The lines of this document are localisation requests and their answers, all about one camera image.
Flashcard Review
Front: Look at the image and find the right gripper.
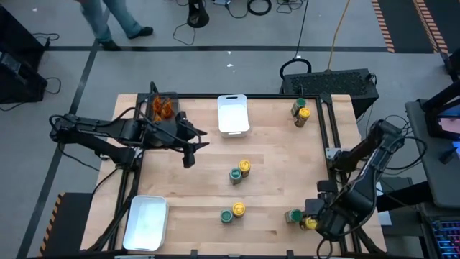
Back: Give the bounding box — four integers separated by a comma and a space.
301, 198, 348, 240

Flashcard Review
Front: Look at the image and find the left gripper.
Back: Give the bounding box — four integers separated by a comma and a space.
155, 111, 211, 169

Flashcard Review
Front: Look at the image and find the grey translucent plastic bin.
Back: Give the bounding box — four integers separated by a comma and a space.
145, 91, 180, 125

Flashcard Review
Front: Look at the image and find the white plastic bin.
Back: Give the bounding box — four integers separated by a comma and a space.
216, 94, 251, 139
121, 194, 170, 252

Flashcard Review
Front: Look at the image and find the black round stand base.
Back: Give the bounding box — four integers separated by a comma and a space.
186, 0, 210, 29

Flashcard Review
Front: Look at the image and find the grey side table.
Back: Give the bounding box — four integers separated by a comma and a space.
405, 99, 460, 209

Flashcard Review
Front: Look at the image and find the backlit keyboard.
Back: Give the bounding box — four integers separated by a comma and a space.
429, 219, 460, 259

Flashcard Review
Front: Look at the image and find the black mat orange striped edge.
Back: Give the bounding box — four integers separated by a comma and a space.
39, 192, 93, 257
371, 0, 450, 55

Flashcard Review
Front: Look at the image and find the person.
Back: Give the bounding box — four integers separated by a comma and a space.
77, 0, 155, 51

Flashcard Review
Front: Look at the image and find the black desk monitor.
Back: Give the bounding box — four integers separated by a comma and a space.
422, 84, 460, 141

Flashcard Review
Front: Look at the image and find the black equipment case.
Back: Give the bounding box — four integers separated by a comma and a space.
0, 50, 48, 105

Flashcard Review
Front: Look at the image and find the black cabinet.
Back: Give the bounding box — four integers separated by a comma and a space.
0, 5, 46, 62

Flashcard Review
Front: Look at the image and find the black metal table frame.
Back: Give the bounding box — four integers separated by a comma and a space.
86, 81, 387, 257

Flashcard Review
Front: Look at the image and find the black hanging cable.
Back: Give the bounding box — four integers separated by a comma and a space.
279, 0, 313, 81

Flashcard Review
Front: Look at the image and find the black coiled cable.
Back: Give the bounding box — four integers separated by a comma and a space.
247, 0, 272, 17

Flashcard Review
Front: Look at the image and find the yellow hanging cable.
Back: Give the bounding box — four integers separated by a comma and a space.
326, 0, 351, 71

